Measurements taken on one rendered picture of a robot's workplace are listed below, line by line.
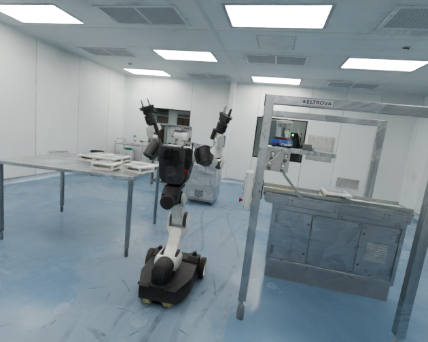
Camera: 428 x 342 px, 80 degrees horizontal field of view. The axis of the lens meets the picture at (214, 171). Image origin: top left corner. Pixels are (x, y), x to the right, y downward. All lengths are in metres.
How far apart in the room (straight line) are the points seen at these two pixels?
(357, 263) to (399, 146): 5.54
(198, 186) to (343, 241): 2.98
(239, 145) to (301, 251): 5.21
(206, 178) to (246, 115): 3.21
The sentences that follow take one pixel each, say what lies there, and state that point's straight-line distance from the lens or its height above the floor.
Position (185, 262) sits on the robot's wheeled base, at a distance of 2.61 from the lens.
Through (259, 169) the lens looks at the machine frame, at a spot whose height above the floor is 1.19.
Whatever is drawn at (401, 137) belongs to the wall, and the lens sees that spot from 8.15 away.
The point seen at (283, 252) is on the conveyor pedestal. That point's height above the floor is 0.30.
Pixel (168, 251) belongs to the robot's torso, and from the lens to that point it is 2.40.
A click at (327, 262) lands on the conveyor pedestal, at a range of 2.91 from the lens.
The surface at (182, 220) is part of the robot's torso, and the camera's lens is 2.40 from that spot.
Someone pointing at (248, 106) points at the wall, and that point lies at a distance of 7.63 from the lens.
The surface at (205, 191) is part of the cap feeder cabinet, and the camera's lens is 4.99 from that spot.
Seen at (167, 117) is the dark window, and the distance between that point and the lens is 8.25.
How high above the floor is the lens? 1.42
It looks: 9 degrees down
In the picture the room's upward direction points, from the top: 6 degrees clockwise
